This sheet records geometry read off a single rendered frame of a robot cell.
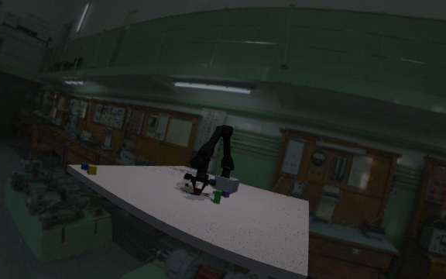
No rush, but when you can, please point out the small purple block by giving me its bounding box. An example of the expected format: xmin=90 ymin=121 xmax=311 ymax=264
xmin=221 ymin=190 xmax=230 ymax=198

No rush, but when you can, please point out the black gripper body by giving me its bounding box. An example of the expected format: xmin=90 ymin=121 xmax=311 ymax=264
xmin=184 ymin=168 xmax=216 ymax=186

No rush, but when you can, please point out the yellow block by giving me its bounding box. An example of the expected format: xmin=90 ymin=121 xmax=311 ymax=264
xmin=87 ymin=164 xmax=98 ymax=174

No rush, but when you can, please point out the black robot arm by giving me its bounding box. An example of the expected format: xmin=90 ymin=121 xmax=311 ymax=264
xmin=190 ymin=125 xmax=235 ymax=183

